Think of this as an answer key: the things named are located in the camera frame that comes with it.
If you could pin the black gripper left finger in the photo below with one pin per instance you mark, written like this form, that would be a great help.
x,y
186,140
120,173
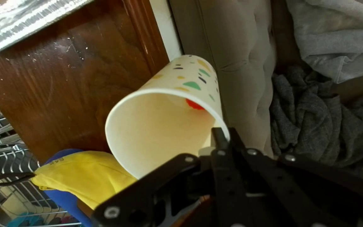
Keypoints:
x,y
161,184

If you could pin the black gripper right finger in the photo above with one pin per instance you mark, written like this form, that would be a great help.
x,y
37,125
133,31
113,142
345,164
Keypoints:
x,y
299,189

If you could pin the white confetti paper cup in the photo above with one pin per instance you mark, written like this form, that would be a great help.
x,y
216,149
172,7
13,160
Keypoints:
x,y
157,130

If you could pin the dark grey crumpled garment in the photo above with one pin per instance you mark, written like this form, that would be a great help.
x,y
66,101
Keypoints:
x,y
316,121

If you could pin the grey sofa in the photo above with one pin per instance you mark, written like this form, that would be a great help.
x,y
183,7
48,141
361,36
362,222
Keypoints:
x,y
240,50

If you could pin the light grey fleece blanket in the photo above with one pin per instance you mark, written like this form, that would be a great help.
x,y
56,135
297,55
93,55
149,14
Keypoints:
x,y
341,33

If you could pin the aluminium foil tray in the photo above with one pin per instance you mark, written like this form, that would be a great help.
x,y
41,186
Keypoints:
x,y
18,20

